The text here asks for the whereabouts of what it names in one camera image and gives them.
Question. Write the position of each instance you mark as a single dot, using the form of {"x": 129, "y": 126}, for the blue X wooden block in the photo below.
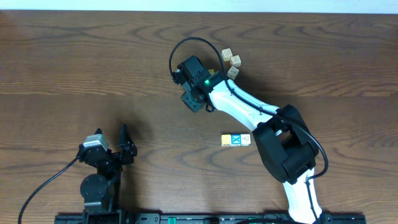
{"x": 236, "y": 140}

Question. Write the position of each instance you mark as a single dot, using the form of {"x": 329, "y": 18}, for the plain white wooden block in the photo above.
{"x": 233, "y": 72}

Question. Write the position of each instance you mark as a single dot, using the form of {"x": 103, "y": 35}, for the wooden block yellow side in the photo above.
{"x": 226, "y": 54}

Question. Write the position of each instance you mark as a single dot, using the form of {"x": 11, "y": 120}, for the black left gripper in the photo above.
{"x": 112, "y": 154}

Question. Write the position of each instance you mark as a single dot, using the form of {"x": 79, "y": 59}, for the wooden block red side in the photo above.
{"x": 235, "y": 61}

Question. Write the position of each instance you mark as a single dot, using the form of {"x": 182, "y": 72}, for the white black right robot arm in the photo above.
{"x": 286, "y": 146}

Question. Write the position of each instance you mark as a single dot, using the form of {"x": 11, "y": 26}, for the yellow M wooden block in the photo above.
{"x": 226, "y": 140}

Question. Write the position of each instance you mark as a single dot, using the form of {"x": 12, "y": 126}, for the green sided wooden block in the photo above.
{"x": 245, "y": 139}

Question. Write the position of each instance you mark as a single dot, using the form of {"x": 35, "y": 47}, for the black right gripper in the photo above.
{"x": 194, "y": 106}

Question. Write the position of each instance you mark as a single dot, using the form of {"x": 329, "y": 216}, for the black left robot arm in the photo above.
{"x": 100, "y": 191}

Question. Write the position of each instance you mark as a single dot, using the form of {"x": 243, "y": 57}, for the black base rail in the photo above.
{"x": 155, "y": 218}

